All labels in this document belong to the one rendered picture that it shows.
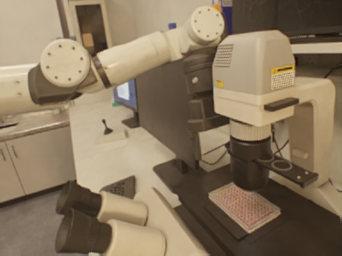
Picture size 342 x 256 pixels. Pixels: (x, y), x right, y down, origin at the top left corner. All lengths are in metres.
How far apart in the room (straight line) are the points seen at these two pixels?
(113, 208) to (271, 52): 0.30
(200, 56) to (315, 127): 0.26
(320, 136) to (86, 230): 0.43
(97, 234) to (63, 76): 0.24
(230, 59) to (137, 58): 0.17
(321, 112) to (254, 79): 0.21
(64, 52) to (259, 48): 0.29
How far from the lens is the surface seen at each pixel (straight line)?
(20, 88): 0.43
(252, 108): 0.32
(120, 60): 0.41
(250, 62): 0.31
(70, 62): 0.39
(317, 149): 0.51
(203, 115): 0.44
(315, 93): 0.45
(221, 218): 0.47
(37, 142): 2.39
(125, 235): 0.29
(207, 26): 0.43
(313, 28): 0.77
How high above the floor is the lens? 1.28
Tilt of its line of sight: 18 degrees down
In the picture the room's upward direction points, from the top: 7 degrees counter-clockwise
